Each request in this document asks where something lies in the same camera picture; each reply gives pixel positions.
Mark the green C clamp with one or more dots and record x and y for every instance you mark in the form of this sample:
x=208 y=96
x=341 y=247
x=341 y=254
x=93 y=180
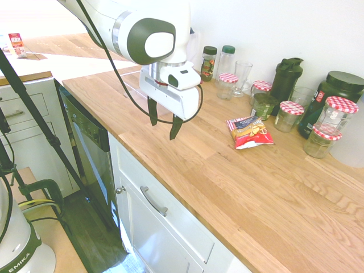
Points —
x=48 y=189

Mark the small jar dark green lid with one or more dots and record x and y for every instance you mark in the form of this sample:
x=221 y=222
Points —
x=264 y=106

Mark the wooden robot mounting board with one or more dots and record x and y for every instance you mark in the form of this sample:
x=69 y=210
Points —
x=68 y=250

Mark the large jar red checkered lid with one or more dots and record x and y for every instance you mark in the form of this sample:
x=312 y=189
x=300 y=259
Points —
x=338 y=111

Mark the black shaker bottle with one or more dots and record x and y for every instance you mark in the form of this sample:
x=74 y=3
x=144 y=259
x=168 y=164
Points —
x=285 y=82

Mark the spice jar black lid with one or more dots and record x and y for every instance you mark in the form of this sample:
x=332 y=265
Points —
x=209 y=64

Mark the white side drawer cabinet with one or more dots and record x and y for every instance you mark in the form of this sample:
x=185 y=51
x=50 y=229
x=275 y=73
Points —
x=31 y=119

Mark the white counter base cabinet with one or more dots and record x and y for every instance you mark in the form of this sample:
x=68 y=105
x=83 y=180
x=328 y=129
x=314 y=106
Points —
x=170 y=233

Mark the white translucent plastic container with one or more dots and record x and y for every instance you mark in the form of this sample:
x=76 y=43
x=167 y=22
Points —
x=352 y=148

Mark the clear rectangular plastic container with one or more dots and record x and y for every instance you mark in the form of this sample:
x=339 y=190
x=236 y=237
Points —
x=131 y=85

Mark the short clear glass tumbler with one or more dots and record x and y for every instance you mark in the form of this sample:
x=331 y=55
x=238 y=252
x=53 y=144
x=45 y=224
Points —
x=302 y=95

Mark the red drink carton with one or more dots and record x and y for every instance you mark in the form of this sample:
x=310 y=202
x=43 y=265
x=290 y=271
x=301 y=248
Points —
x=17 y=44

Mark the black stainless dishwasher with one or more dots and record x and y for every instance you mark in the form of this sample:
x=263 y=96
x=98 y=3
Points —
x=88 y=142

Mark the tall clear drinking glass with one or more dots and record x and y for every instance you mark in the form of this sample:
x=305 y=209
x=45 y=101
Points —
x=242 y=76

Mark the clear bottle green lid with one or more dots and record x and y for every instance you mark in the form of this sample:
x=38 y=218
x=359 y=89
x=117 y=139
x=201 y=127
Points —
x=226 y=62

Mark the silver round cabinet knob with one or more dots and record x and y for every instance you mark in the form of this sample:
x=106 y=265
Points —
x=120 y=189

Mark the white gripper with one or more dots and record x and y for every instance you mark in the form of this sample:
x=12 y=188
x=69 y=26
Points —
x=170 y=99

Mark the black camera tripod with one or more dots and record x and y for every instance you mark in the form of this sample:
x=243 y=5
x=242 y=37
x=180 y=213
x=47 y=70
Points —
x=34 y=113

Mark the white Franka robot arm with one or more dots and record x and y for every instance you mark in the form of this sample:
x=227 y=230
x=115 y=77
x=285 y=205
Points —
x=159 y=17

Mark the glass jar red checkered lid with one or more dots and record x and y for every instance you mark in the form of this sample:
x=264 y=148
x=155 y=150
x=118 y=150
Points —
x=321 y=145
x=290 y=116
x=227 y=85
x=261 y=86

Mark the large black supplement tub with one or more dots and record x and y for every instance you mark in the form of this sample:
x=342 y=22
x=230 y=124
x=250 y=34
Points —
x=341 y=85

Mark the red honey BBQ chip bag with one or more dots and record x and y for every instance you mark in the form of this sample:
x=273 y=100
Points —
x=250 y=133

